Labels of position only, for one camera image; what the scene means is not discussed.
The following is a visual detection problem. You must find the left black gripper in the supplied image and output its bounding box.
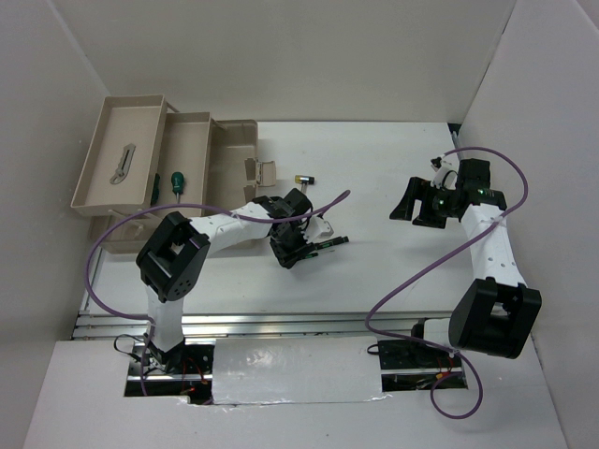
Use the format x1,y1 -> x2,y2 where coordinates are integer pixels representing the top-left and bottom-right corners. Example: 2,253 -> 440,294
270,221 -> 315,270

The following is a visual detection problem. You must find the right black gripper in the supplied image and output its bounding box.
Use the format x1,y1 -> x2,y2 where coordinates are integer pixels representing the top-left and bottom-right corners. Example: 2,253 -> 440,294
390,176 -> 459,229

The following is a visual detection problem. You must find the red black precision screwdriver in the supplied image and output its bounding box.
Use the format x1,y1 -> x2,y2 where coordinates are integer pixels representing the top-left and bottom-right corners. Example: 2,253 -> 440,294
310,237 -> 349,252

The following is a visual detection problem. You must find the short green screwdriver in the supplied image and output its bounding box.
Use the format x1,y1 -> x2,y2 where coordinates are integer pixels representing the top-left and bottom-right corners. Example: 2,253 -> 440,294
170,171 -> 185,203

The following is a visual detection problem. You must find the long green screwdriver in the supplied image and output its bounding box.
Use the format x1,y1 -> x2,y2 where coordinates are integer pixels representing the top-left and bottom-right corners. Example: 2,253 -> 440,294
150,173 -> 160,207

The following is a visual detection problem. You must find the silver adjustable wrench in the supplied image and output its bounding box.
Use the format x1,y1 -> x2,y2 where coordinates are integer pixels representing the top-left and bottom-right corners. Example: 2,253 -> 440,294
110,143 -> 137,185

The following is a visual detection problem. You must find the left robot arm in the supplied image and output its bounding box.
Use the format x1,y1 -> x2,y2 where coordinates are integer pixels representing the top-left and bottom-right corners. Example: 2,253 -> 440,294
136,188 -> 314,373

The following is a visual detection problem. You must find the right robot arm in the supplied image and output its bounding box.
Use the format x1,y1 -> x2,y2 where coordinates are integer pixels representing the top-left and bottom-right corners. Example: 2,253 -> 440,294
389,157 -> 542,359

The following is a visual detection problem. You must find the small rubber mallet hammer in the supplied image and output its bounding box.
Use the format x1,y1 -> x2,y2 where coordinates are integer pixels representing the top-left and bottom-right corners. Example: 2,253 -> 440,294
294,175 -> 315,194

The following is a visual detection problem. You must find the silver foil tape sheet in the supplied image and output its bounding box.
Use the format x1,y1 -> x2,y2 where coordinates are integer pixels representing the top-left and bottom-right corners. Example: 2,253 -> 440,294
212,337 -> 383,405

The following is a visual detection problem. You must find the beige plastic toolbox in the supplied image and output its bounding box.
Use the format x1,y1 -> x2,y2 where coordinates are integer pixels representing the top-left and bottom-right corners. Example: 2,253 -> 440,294
71,94 -> 276,240

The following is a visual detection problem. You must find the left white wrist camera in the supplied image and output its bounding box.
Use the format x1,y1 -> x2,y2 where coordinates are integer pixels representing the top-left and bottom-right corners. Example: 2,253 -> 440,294
307,216 -> 334,241

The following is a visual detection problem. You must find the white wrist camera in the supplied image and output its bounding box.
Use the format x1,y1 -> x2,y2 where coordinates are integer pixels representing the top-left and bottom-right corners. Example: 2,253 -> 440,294
431,157 -> 458,189
307,216 -> 334,241

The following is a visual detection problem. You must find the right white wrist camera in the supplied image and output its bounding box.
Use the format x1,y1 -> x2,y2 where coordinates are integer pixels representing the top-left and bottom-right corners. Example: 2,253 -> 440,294
431,157 -> 458,189

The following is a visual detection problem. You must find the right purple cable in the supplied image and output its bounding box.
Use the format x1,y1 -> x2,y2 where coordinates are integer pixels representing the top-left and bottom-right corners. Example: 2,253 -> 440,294
364,147 -> 530,420

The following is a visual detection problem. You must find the purple cable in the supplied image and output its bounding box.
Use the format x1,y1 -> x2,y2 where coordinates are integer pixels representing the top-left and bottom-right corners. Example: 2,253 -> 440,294
364,147 -> 530,420
86,189 -> 352,398

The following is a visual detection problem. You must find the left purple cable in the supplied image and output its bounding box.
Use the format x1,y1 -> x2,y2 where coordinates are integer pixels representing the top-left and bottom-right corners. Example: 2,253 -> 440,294
86,189 -> 352,398

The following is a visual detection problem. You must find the aluminium mounting rail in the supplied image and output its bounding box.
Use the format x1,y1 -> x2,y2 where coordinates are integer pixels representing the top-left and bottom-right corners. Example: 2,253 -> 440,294
72,311 -> 422,340

